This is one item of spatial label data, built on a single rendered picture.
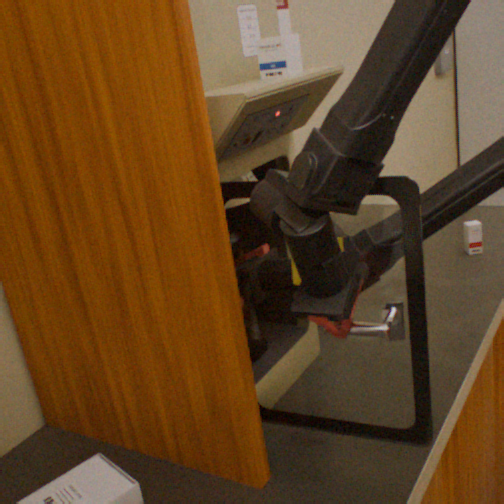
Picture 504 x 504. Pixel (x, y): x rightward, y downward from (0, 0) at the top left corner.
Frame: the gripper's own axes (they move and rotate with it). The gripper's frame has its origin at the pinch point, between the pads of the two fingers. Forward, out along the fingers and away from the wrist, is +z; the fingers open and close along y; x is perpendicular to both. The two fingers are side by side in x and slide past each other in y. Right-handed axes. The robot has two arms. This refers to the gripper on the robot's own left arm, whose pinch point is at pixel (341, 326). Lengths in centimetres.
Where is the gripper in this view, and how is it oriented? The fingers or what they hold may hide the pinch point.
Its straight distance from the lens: 81.7
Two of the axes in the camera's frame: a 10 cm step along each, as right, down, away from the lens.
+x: 8.9, 0.3, -4.5
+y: -3.3, 7.2, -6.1
